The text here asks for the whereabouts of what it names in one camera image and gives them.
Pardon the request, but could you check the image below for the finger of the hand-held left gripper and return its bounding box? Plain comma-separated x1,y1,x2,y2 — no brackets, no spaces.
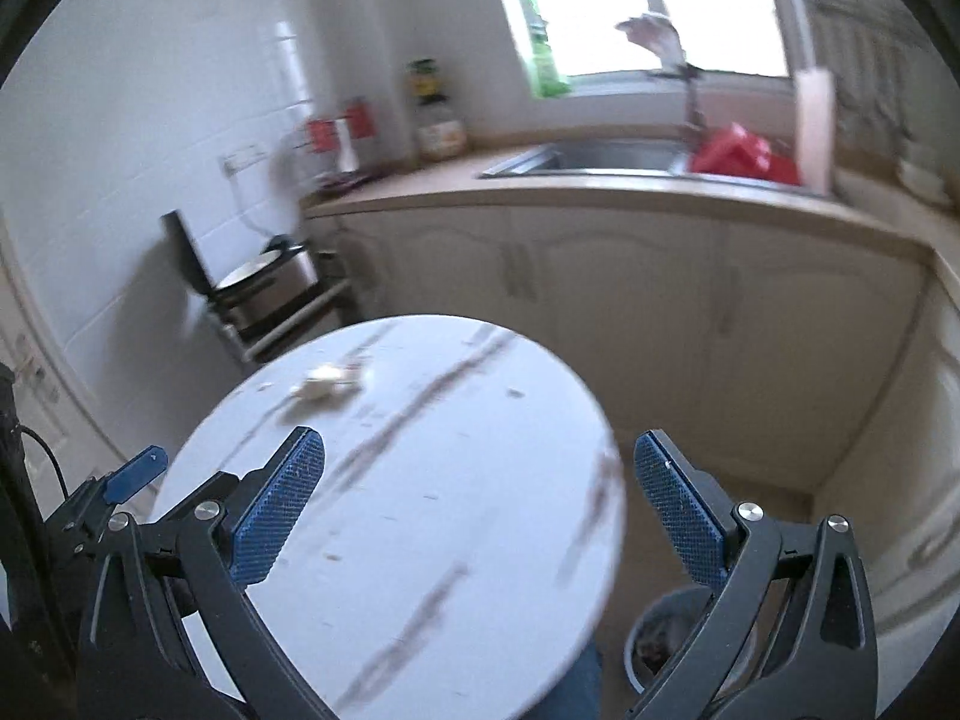
43,445,169,550

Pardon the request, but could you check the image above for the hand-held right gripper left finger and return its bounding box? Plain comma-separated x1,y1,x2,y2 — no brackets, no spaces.
79,426,353,720

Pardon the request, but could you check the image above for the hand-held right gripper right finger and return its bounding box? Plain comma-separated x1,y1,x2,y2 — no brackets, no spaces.
622,429,880,720

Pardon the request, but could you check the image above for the light blue trash bin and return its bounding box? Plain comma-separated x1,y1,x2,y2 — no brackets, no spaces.
622,586,760,695

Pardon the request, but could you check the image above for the white tissue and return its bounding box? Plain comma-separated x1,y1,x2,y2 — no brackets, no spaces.
290,361,376,401

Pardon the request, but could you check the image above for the round white marble table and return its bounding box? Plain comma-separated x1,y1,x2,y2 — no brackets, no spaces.
154,313,629,720

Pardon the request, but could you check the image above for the person's blue trouser leg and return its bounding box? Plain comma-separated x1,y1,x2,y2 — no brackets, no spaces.
538,640,605,720

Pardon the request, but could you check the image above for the stainless electric griddle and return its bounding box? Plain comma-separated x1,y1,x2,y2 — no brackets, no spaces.
161,208,321,332

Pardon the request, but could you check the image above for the beige kitchen countertop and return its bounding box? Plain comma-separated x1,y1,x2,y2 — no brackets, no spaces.
300,133,960,272

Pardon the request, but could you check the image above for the stainless steel sink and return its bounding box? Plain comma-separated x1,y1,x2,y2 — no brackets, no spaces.
476,140,696,179

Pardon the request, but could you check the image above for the red plastic bag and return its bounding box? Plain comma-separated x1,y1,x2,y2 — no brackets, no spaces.
690,124,802,185

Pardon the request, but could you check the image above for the white spatula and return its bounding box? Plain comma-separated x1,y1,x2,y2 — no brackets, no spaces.
334,116,362,174

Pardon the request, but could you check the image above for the metal faucet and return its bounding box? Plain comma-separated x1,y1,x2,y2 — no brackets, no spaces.
677,66,711,152

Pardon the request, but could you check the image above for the beige cutting board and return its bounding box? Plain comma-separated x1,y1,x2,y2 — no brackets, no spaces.
795,67,838,193

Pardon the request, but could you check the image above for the large glass jar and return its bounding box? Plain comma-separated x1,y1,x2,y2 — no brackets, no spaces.
409,58,468,163

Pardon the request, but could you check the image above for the green bottle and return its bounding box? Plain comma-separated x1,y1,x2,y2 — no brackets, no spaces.
525,11,571,99

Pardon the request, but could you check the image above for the window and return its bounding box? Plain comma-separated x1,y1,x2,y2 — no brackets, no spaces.
480,0,820,81

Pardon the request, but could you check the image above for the black rubber cable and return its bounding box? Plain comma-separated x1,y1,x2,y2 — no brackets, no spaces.
19,426,67,500

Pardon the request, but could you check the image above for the metal cabinet handle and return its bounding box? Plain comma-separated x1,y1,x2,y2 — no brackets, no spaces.
902,516,960,572

